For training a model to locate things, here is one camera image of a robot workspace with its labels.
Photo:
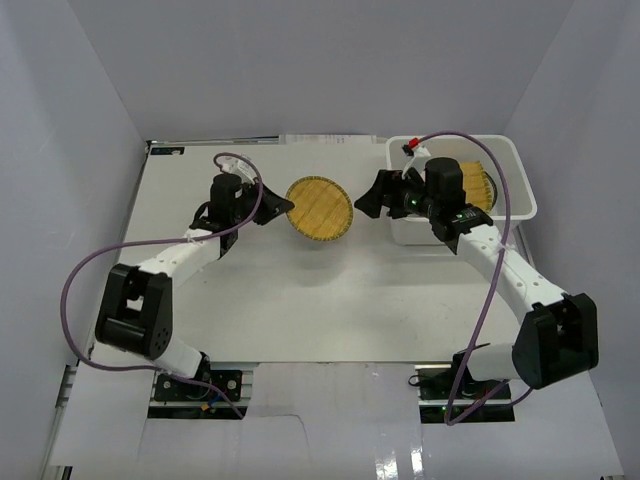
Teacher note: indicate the white plastic bin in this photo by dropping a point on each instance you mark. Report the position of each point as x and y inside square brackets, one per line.
[500, 160]

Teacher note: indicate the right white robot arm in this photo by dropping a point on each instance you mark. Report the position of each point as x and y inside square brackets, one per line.
[558, 335]

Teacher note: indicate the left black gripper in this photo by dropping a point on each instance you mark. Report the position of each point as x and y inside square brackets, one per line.
[263, 203]

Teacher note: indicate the dark label sticker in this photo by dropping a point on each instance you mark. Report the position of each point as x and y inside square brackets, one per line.
[166, 151]

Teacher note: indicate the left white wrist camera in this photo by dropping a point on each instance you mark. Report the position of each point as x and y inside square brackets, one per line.
[239, 168]

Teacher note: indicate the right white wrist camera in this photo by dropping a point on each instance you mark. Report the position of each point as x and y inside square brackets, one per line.
[412, 152]

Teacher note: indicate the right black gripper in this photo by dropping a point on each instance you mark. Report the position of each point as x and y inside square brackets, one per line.
[389, 185]

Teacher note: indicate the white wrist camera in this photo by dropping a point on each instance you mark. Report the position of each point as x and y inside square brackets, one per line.
[412, 152]
[239, 168]

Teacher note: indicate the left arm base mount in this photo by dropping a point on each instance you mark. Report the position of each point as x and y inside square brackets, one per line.
[174, 400]

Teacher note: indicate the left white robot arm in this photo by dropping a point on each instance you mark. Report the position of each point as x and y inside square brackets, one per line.
[136, 312]

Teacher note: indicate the round woven bamboo tray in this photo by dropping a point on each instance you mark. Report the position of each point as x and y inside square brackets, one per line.
[322, 211]

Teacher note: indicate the white paper sheets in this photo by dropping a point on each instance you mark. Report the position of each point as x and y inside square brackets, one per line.
[327, 139]

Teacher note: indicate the fan-shaped woven bamboo tray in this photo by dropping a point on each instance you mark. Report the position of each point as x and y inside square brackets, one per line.
[475, 185]

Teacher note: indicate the white plate orange sunburst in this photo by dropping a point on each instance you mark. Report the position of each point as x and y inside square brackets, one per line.
[492, 195]

